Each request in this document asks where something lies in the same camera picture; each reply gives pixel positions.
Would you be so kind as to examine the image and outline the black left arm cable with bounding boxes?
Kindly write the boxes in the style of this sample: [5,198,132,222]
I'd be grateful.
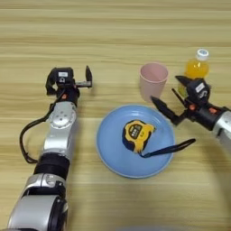
[19,89,66,165]

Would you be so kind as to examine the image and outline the blue round plate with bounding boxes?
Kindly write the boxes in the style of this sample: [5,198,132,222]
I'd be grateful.
[96,104,176,180]

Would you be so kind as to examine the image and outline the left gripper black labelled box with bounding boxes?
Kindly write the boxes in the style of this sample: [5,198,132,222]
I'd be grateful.
[49,66,76,88]

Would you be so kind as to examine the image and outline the orange juice bottle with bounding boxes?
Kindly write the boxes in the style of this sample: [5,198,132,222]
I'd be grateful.
[177,48,210,99]

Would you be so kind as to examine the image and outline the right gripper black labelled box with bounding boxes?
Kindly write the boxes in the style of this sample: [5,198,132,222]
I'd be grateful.
[186,78,212,105]

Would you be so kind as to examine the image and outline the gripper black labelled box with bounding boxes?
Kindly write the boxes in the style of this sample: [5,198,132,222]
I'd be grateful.
[49,66,76,88]
[186,78,212,105]

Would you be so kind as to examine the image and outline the yellow black tape measure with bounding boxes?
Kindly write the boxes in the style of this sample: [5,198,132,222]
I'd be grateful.
[121,119,198,159]

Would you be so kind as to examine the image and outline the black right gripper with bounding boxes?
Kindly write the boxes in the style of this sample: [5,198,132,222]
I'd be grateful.
[150,74,227,132]

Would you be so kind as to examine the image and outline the pink plastic cup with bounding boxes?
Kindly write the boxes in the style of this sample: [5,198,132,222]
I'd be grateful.
[138,61,170,104]

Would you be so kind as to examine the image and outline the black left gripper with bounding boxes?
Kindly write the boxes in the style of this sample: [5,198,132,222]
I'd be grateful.
[44,65,94,107]

